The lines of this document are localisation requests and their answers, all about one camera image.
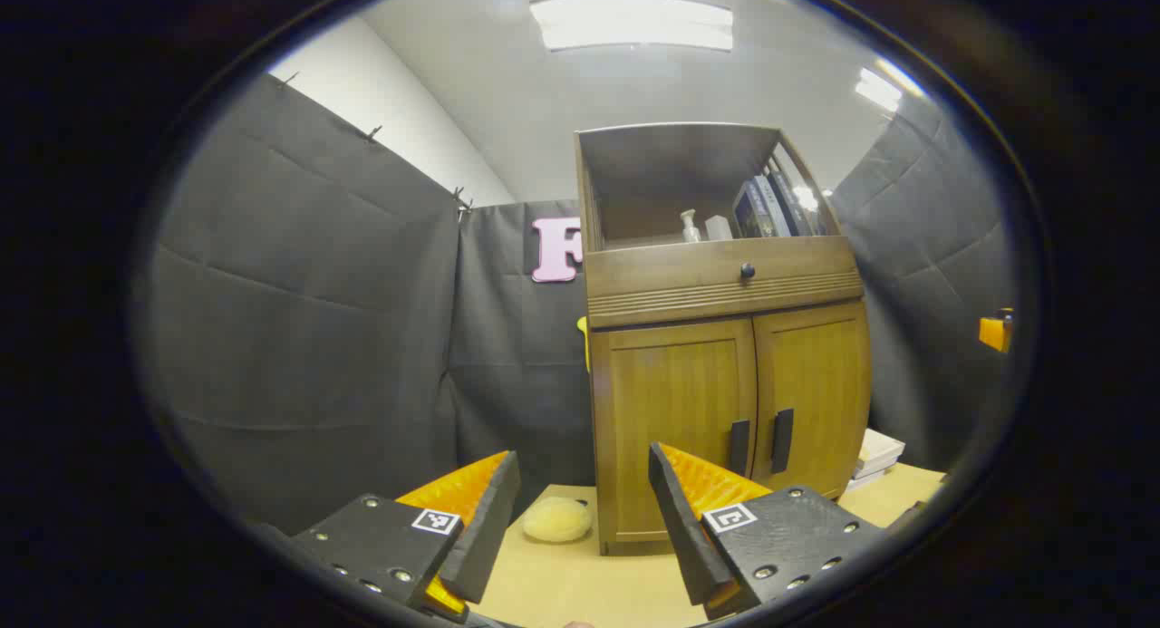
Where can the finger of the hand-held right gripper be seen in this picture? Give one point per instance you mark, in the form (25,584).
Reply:
(994,332)

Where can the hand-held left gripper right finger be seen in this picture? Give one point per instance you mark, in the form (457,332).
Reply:
(680,528)

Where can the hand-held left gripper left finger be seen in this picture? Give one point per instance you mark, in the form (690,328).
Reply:
(489,528)

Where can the wooden shoe cabinet door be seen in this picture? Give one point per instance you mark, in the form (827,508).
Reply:
(816,383)
(671,410)

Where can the wooden double-door shoe cabinet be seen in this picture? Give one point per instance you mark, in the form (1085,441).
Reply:
(603,293)

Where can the pale yellow round sponge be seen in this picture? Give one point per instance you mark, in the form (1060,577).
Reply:
(557,519)

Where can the cream cover book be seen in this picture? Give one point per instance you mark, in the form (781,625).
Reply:
(881,449)

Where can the white book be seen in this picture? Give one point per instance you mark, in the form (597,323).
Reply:
(868,480)

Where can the wooden drawer with black knob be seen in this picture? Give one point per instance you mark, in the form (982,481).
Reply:
(689,279)

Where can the pale grey book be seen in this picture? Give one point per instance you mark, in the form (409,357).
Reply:
(775,207)

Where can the small ceiling light panel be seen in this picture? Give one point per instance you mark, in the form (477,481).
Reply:
(879,89)

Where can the dark blue book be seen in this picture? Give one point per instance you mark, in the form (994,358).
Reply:
(748,213)

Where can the black backdrop cloth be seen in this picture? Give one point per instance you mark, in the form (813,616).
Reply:
(317,293)

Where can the small white box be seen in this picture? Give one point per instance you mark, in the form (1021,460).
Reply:
(718,228)

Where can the white pump bottle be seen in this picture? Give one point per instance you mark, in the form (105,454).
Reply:
(691,231)

